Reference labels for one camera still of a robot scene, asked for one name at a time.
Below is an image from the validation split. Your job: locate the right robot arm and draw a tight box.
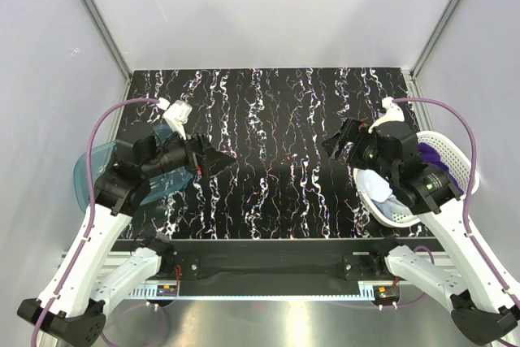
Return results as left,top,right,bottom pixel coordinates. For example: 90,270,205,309
322,119,519,345

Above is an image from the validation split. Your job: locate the left orange connector box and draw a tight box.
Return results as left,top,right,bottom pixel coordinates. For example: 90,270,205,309
156,284,179,297

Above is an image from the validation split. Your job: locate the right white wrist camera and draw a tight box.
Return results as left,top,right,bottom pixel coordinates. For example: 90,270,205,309
368,97,405,133

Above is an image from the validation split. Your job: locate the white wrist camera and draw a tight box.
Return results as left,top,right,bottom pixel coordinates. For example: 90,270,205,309
368,97,405,133
157,98,193,140

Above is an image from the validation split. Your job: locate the white slotted cable duct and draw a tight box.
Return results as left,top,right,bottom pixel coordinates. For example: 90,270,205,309
128,281,376,301

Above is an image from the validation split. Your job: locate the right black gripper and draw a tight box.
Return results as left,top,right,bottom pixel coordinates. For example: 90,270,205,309
321,116,397,183

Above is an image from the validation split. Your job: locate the purple towel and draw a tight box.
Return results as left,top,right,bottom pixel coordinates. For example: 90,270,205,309
418,142,463,193

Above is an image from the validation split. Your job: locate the blue transparent plastic bin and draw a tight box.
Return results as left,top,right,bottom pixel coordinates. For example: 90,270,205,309
73,122,194,214

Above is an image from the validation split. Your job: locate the orange connector box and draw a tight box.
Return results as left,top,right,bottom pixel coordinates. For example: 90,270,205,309
375,284,401,301
156,284,179,297

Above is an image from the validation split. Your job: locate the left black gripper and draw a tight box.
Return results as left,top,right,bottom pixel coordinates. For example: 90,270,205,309
142,122,236,178

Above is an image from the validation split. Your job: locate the white perforated laundry basket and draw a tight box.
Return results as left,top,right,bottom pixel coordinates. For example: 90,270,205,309
357,131,471,228

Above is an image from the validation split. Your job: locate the light blue towel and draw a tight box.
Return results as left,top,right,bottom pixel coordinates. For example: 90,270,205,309
356,170,411,220

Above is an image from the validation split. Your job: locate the right orange connector box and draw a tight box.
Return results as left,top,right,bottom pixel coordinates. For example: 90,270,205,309
375,284,401,301

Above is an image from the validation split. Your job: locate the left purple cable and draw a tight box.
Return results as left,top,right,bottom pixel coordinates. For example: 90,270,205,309
31,98,160,347

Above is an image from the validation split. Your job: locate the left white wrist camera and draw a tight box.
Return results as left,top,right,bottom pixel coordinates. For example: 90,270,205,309
157,98,193,140

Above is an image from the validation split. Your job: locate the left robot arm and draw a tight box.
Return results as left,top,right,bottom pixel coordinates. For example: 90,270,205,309
17,123,236,346

